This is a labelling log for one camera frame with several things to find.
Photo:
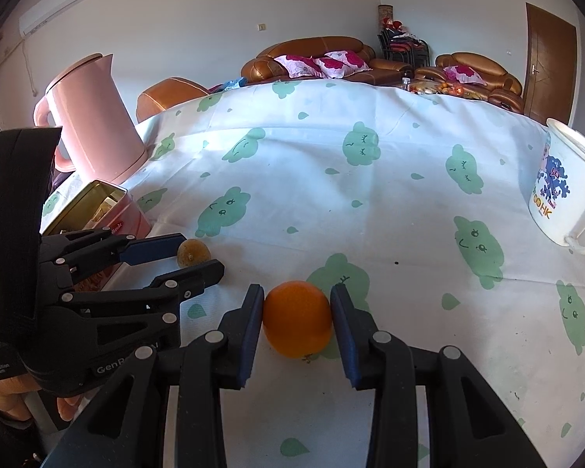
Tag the brown leather armchair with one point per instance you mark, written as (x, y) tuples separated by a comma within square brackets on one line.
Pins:
[(487, 66)]

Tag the pink metal tin box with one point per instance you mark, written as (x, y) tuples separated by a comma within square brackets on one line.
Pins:
[(131, 214)]

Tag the pink electric kettle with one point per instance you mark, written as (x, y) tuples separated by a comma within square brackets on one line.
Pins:
[(97, 122)]

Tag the small olive-brown fruit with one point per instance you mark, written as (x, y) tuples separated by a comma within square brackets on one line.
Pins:
[(195, 252)]

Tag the stack of dark chairs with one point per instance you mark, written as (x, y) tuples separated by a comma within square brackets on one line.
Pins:
[(404, 46)]

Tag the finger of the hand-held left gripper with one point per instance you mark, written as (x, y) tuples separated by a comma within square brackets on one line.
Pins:
[(185, 282), (151, 249)]

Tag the pink floral pillow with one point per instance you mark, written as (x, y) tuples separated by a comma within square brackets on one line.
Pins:
[(343, 63), (297, 66), (463, 75)]

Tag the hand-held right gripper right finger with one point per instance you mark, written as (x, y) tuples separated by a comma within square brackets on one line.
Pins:
[(348, 351)]

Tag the person's left forearm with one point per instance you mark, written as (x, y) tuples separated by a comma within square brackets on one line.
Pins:
[(5, 443)]

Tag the person's left hand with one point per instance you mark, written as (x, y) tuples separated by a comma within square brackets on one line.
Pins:
[(5, 397)]

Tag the brown leather sofa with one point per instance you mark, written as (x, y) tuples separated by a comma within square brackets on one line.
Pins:
[(312, 44)]

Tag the brown leather chair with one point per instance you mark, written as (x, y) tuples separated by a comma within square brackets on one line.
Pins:
[(170, 95)]

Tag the white printed mug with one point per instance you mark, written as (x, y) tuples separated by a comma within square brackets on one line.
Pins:
[(565, 204)]

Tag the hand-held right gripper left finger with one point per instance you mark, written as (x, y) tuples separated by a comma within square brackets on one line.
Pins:
[(251, 346)]

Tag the red plush toy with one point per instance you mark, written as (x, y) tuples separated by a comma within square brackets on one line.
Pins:
[(392, 24)]

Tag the low coffee table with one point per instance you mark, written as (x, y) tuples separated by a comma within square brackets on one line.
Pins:
[(438, 88)]

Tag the blue checked cloth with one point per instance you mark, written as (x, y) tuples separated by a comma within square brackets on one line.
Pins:
[(229, 84)]

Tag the brown wooden door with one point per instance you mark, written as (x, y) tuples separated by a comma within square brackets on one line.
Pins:
[(551, 58)]

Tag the white air conditioner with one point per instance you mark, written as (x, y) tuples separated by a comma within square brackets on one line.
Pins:
[(53, 5)]

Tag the small round orange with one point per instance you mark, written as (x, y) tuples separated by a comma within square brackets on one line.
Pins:
[(297, 317)]

